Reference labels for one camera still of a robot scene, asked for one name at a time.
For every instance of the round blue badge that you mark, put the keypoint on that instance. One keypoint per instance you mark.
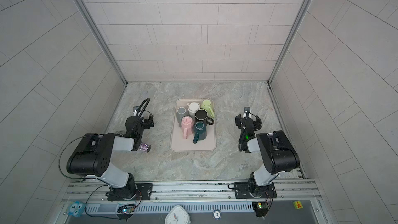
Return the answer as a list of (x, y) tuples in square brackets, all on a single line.
[(216, 214)]

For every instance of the beige plastic tray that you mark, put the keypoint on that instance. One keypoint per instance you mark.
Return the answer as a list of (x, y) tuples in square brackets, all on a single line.
[(179, 144)]

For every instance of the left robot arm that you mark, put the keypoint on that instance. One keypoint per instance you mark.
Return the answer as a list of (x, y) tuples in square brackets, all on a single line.
[(91, 159)]

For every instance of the white mug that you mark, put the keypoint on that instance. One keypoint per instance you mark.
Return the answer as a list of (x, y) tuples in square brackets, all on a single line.
[(192, 108)]

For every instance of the right circuit board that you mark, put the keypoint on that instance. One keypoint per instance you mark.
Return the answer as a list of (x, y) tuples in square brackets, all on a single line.
[(261, 209)]

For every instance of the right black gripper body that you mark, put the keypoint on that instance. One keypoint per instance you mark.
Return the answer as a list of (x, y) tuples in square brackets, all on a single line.
[(240, 120)]

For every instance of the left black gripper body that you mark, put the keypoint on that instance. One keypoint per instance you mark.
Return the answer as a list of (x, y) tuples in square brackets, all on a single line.
[(146, 124)]

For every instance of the circuit board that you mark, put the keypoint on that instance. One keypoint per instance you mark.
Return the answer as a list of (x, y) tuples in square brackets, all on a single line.
[(261, 209), (126, 209)]

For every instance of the pink mug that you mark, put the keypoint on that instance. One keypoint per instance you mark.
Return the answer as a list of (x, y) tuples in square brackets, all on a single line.
[(187, 126)]

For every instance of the grey mug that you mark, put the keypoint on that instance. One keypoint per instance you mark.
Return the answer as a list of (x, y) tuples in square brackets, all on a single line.
[(181, 112)]

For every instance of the blue tag block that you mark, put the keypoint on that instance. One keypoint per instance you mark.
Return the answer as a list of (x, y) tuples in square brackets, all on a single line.
[(76, 209)]

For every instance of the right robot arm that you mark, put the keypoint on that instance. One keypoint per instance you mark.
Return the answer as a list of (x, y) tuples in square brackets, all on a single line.
[(277, 153)]

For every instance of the white kitchen timer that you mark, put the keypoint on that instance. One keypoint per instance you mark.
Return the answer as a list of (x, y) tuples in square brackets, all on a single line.
[(178, 215)]

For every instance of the left circuit board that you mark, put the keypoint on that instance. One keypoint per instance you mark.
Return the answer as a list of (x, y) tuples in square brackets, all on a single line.
[(126, 209)]

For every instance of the yellow sticker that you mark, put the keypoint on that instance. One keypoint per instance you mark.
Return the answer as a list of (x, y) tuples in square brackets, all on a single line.
[(298, 205)]

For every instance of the aluminium mounting rail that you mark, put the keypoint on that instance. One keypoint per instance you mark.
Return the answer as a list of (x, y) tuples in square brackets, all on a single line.
[(190, 191)]

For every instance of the dark green mug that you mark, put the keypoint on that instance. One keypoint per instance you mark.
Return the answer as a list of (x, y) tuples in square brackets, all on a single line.
[(200, 131)]

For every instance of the black mug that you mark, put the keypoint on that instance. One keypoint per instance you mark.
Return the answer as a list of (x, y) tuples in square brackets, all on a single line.
[(202, 115)]

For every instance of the light green mug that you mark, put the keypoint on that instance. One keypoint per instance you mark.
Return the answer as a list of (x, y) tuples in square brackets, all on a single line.
[(208, 106)]

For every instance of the purple glitter tube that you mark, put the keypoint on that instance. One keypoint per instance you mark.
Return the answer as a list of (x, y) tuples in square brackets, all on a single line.
[(145, 147)]

